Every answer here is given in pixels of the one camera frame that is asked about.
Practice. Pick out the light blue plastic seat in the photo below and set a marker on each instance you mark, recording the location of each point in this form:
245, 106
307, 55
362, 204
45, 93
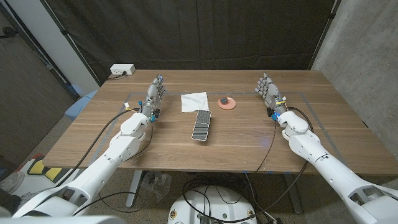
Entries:
77, 107

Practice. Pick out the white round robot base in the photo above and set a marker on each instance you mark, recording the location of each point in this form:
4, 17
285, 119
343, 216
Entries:
217, 202

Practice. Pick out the backdrop stand pole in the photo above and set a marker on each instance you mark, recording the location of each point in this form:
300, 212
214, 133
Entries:
323, 34
71, 43

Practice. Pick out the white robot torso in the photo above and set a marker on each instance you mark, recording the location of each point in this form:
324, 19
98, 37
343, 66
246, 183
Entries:
62, 221

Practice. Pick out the pink round disc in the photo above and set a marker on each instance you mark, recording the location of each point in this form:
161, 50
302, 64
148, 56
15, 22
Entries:
230, 105

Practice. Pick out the clear plastic bag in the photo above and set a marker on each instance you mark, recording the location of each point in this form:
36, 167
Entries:
158, 183

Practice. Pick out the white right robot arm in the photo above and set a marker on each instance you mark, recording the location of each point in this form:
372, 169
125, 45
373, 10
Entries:
311, 146

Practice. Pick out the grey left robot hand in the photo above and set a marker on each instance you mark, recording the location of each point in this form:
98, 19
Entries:
154, 93

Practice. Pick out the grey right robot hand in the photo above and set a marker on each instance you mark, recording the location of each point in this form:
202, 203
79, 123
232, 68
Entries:
272, 93

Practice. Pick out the white power strip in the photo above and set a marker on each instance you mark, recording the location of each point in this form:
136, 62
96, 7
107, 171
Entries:
122, 69

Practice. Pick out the grey sneaker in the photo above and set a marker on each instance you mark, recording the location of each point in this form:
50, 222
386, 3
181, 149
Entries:
12, 182

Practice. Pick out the white paper napkin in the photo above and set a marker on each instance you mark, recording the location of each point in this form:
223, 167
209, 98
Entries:
194, 102

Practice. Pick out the grey table leg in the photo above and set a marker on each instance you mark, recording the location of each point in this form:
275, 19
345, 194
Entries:
134, 186
293, 196

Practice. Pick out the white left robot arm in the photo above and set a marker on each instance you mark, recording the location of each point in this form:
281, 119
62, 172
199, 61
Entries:
102, 165

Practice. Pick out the pink-rimmed folding compact mirror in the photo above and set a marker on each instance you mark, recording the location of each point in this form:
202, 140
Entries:
201, 124

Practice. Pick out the black backdrop curtain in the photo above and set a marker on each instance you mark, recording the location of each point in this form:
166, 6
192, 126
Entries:
199, 31

